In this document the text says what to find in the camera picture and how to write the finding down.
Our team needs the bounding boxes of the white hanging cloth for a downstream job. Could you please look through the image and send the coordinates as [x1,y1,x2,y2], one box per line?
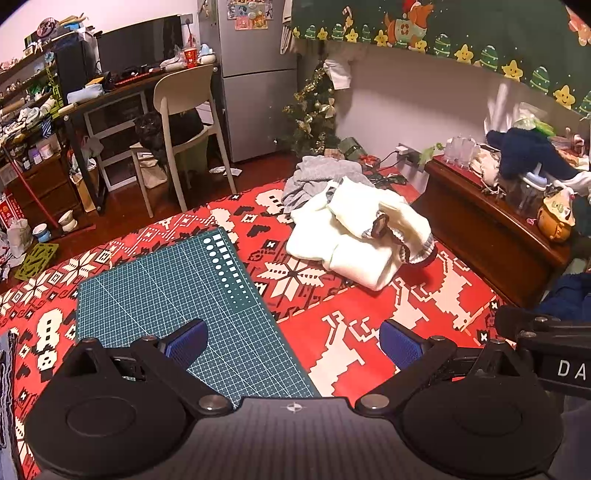
[325,58,354,90]

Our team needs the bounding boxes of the green cutting mat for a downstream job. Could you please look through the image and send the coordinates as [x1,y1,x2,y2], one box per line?
[76,227,321,409]

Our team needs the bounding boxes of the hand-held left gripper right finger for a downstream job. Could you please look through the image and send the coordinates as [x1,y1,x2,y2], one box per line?
[355,318,539,415]

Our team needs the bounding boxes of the beige tote bag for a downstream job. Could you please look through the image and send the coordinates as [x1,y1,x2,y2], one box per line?
[139,152,169,189]

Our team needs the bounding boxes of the cluttered shelf rack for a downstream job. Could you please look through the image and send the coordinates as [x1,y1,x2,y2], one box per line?
[0,14,100,139]

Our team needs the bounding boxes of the white power strip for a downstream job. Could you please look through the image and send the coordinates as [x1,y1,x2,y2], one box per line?
[394,144,428,171]

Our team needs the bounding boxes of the dark desk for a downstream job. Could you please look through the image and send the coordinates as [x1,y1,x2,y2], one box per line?
[62,65,222,215]

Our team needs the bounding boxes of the grey refrigerator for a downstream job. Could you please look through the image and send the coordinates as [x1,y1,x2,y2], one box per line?
[198,0,298,163]

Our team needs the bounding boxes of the dark blue cloth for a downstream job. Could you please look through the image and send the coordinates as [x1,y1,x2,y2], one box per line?
[538,272,591,324]

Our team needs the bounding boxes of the red and white carton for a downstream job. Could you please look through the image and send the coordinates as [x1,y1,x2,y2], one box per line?
[0,191,24,232]

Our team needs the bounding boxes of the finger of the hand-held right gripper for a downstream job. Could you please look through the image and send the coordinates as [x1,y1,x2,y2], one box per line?
[495,305,591,343]

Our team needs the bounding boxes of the small Christmas tree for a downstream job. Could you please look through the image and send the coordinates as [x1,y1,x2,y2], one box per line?
[283,67,342,156]

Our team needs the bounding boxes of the black cat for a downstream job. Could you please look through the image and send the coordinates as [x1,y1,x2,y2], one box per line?
[134,111,204,167]

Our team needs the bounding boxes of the white knit vest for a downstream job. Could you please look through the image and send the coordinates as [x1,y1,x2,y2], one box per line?
[286,176,438,291]

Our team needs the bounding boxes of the white drawer unit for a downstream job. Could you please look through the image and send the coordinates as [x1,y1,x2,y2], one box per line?
[83,90,151,192]

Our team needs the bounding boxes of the navy plush toy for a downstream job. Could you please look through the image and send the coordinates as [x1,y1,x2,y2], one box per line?
[486,128,580,181]

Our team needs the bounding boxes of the grey garment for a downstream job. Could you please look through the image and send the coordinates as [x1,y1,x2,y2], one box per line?
[281,155,376,217]

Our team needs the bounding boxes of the colourful fridge stickers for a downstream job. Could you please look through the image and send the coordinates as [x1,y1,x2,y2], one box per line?
[226,0,273,31]

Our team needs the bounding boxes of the green Christmas wall tapestry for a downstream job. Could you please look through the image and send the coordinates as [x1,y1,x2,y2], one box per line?
[283,0,591,116]

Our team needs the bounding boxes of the green egg tray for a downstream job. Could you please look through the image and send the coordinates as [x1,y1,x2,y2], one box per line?
[14,243,60,281]

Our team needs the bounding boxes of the crumpled plastic bag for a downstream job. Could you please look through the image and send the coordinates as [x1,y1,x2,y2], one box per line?
[0,217,33,273]

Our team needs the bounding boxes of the black monitor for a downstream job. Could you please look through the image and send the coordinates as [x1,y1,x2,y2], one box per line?
[97,15,183,77]

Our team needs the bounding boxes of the orange figure jar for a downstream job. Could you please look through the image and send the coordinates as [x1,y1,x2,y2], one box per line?
[537,189,575,243]

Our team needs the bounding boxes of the wooden drawer cabinet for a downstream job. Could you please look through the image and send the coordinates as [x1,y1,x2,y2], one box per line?
[4,148,86,227]

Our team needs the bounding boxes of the red broom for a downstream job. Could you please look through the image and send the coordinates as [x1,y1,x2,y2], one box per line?
[2,147,58,229]

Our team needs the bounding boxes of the green gift box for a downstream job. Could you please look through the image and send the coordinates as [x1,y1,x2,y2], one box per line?
[338,137,365,161]

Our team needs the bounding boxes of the dark wooden nightstand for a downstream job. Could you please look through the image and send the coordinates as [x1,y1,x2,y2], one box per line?
[411,154,578,308]

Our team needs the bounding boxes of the beige plastic chair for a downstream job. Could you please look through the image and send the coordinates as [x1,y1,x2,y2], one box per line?
[129,64,238,219]

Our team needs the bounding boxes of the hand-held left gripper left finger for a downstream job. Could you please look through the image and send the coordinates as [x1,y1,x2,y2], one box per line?
[60,318,234,416]

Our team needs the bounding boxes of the brown paper bag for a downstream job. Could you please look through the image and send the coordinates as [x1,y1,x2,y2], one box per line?
[69,161,100,213]

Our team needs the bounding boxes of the red patterned blanket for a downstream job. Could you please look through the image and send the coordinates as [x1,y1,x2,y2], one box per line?
[0,178,509,480]

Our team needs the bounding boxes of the black computer tower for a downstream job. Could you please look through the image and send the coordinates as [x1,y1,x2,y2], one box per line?
[53,39,95,104]

